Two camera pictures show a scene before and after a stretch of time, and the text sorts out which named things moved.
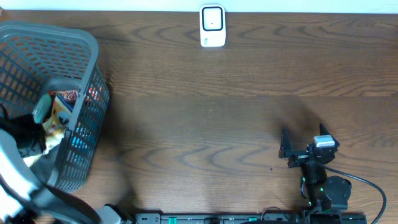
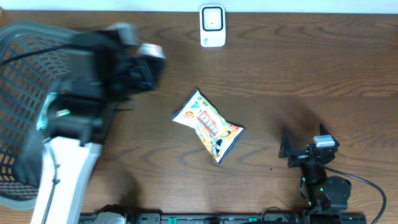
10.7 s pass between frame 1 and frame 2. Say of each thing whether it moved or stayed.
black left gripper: moved
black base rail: stayed
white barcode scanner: stayed
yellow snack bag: moved
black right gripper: stayed
